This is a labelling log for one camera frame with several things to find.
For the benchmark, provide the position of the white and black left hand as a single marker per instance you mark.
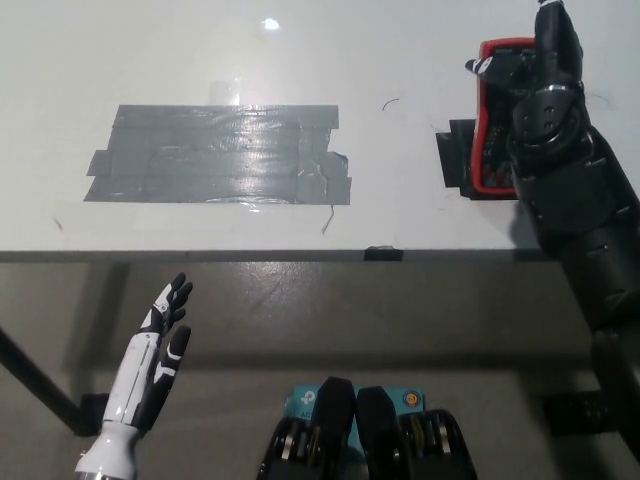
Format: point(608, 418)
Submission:
point(132, 385)

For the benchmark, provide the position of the black right hand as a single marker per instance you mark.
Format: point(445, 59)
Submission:
point(555, 50)

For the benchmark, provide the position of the red and black multimeter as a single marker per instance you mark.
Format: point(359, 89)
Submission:
point(492, 140)

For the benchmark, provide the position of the black and teal robot body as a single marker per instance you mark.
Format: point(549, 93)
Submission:
point(370, 430)

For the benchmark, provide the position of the black table foot plate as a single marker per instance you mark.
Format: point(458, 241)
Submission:
point(570, 412)
point(92, 407)

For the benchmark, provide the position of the black diagonal table leg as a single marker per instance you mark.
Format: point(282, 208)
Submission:
point(35, 380)

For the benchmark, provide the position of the black tape patch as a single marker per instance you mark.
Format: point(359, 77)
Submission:
point(452, 160)

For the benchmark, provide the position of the small black tape strip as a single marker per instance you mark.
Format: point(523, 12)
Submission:
point(383, 253)

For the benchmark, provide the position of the grey duct tape patch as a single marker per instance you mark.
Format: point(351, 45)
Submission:
point(215, 155)

